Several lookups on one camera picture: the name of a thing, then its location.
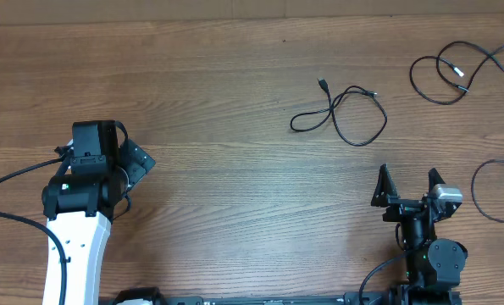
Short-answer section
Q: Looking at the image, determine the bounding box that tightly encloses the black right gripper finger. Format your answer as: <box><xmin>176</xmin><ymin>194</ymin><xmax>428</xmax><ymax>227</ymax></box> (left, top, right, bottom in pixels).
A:
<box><xmin>428</xmin><ymin>168</ymin><xmax>445</xmax><ymax>186</ymax></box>
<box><xmin>371</xmin><ymin>164</ymin><xmax>398</xmax><ymax>208</ymax></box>

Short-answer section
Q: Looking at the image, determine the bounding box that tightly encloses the thick black USB-C cable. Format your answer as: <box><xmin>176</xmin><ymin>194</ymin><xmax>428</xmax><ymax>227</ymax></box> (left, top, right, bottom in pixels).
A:
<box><xmin>408</xmin><ymin>37</ymin><xmax>504</xmax><ymax>106</ymax></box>

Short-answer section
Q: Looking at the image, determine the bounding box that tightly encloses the thin black USB-A cable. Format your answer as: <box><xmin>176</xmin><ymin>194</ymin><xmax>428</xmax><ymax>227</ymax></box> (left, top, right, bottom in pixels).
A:
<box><xmin>290</xmin><ymin>77</ymin><xmax>388</xmax><ymax>147</ymax></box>

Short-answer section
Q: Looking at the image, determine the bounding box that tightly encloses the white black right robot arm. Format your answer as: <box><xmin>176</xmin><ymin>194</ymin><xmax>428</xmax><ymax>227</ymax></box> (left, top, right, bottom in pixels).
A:
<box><xmin>358</xmin><ymin>164</ymin><xmax>468</xmax><ymax>304</ymax></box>

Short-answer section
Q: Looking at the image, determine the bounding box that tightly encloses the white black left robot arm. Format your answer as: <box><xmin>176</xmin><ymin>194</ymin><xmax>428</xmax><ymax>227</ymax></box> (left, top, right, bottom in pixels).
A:
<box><xmin>42</xmin><ymin>120</ymin><xmax>155</xmax><ymax>304</ymax></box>

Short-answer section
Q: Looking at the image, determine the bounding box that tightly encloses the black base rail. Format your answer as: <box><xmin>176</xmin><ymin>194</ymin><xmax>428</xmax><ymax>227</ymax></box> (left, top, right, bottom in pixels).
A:
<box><xmin>98</xmin><ymin>284</ymin><xmax>462</xmax><ymax>305</ymax></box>

